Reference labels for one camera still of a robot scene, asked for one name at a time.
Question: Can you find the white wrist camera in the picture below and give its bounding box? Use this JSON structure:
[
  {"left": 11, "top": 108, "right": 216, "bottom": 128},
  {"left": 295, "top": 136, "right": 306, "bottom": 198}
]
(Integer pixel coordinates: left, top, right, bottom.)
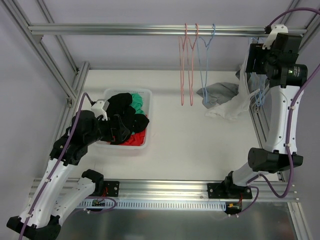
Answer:
[
  {"left": 90, "top": 99, "right": 110, "bottom": 121},
  {"left": 262, "top": 24, "right": 288, "bottom": 50}
]

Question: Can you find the grey tank top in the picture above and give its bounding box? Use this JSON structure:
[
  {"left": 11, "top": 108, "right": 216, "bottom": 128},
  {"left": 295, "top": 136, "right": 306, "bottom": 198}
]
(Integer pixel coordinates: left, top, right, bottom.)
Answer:
[{"left": 196, "top": 82, "right": 239, "bottom": 109}]

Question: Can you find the white slotted cable duct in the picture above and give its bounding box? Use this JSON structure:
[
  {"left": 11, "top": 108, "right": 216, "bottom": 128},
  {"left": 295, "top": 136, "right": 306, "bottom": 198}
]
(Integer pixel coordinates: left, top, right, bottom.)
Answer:
[{"left": 77, "top": 198, "right": 227, "bottom": 212}]

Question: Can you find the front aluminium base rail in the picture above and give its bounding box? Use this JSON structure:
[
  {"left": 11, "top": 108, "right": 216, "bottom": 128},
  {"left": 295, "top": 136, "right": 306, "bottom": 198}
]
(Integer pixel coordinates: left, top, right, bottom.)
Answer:
[{"left": 28, "top": 178, "right": 301, "bottom": 203}]

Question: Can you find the pink hanger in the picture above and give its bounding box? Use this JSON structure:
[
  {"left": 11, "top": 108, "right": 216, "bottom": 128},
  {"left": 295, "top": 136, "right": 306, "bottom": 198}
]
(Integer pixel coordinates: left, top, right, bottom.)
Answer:
[
  {"left": 178, "top": 23, "right": 188, "bottom": 106},
  {"left": 187, "top": 23, "right": 199, "bottom": 107}
]

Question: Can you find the white plastic basket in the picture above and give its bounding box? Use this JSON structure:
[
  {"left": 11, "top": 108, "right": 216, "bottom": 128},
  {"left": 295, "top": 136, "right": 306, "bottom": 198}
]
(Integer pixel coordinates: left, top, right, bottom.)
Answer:
[{"left": 93, "top": 87, "right": 153, "bottom": 150}]

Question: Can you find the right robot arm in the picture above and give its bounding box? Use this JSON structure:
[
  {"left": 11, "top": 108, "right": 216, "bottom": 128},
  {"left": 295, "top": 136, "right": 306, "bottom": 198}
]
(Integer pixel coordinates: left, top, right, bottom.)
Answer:
[{"left": 209, "top": 32, "right": 308, "bottom": 199}]

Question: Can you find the black tank top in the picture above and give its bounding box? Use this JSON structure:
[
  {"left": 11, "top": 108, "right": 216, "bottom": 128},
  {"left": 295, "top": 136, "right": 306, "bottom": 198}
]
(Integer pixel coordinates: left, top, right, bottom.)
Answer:
[{"left": 106, "top": 92, "right": 150, "bottom": 145}]

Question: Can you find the white tank top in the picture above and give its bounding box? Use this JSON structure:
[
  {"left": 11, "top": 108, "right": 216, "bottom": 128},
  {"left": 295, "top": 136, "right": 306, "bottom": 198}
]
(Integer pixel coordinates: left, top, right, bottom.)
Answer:
[{"left": 205, "top": 44, "right": 255, "bottom": 120}]

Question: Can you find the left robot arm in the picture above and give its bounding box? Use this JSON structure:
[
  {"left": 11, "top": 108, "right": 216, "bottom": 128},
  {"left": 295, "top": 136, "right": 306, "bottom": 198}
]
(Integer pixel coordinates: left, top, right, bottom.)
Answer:
[{"left": 6, "top": 110, "right": 130, "bottom": 240}]

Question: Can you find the red tank top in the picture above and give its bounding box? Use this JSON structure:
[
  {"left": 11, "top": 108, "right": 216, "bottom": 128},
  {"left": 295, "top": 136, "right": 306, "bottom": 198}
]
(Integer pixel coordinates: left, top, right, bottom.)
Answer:
[{"left": 121, "top": 131, "right": 146, "bottom": 147}]

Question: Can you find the blue hanger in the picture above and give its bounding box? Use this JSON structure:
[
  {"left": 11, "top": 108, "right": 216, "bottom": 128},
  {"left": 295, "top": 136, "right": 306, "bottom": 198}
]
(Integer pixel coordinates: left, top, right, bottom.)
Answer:
[
  {"left": 196, "top": 23, "right": 216, "bottom": 106},
  {"left": 246, "top": 37, "right": 266, "bottom": 108},
  {"left": 254, "top": 37, "right": 268, "bottom": 108}
]

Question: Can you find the aluminium frame structure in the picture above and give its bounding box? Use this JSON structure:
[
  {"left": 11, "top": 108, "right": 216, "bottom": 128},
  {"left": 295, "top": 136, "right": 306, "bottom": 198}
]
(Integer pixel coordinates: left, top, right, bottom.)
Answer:
[{"left": 0, "top": 0, "right": 320, "bottom": 141}]

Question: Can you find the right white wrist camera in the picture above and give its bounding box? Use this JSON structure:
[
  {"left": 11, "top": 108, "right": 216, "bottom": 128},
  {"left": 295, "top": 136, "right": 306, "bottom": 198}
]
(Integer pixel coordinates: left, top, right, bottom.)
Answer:
[{"left": 262, "top": 24, "right": 288, "bottom": 50}]

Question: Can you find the green tank top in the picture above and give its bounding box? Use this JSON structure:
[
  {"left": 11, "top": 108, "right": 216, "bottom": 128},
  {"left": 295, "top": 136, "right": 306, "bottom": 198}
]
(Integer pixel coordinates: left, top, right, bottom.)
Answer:
[{"left": 129, "top": 93, "right": 147, "bottom": 133}]

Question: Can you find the aluminium hanging rail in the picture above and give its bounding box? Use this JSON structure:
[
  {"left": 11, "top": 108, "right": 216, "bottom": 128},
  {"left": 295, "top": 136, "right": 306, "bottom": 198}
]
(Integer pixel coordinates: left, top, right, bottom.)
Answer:
[{"left": 27, "top": 23, "right": 308, "bottom": 39}]

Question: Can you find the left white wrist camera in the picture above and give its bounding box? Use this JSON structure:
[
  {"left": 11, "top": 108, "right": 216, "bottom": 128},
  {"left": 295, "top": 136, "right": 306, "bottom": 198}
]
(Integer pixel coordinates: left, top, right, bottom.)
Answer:
[{"left": 90, "top": 99, "right": 110, "bottom": 121}]

